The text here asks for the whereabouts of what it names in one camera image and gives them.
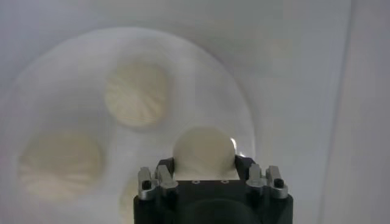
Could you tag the white steamed baozi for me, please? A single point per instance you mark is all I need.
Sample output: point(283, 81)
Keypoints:
point(204, 152)
point(128, 204)
point(61, 164)
point(137, 94)

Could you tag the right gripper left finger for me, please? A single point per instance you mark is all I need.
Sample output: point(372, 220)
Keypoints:
point(158, 179)

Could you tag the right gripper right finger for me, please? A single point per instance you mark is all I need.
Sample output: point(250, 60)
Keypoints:
point(262, 178)

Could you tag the white round plate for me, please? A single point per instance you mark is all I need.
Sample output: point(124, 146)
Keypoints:
point(198, 91)

